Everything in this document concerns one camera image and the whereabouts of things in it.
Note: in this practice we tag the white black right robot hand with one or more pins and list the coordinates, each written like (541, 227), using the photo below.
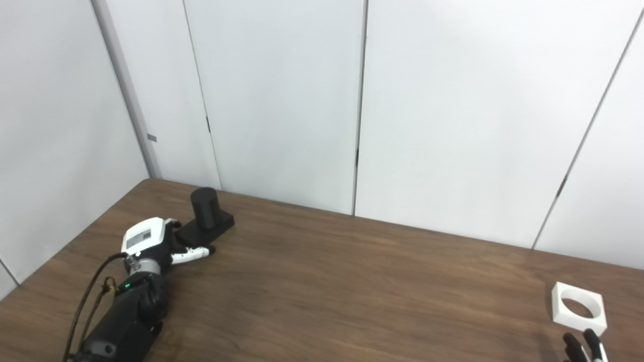
(593, 349)

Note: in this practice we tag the white square piece with hole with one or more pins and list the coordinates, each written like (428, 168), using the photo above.
(566, 318)

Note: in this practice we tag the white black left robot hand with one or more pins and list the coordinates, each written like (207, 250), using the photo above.
(143, 237)

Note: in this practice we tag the black peg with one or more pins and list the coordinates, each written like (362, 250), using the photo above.
(205, 211)

